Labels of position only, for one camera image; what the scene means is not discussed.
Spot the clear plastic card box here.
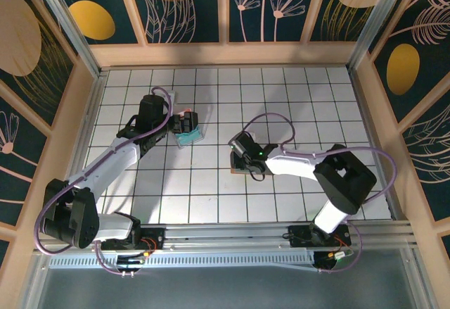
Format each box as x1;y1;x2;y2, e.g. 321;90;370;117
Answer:
173;124;206;151

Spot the clear box with teal contents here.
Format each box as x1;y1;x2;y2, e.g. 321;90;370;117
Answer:
175;128;202;146

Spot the aluminium front beam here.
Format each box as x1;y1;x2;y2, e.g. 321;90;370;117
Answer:
34;221;418;253

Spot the thin black wire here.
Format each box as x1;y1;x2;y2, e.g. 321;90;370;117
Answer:
245;168;265;183

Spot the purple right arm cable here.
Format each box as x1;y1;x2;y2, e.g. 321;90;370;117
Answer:
244;112;398;275

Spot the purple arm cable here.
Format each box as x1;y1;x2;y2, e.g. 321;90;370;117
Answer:
244;112;398;275
34;87;174;278

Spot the aluminium side rail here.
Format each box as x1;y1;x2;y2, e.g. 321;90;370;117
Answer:
56;69;110;226
347;65;404;220

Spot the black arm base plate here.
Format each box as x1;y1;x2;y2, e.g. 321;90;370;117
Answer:
287;224;352;251
139;227;166;253

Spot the grey slotted cable duct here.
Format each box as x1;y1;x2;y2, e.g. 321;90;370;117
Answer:
49;252;317;272

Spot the aluminium corner post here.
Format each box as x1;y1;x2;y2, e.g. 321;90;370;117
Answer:
27;0;108;80
347;0;413;74

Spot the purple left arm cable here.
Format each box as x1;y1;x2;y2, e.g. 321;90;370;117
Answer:
34;87;174;278

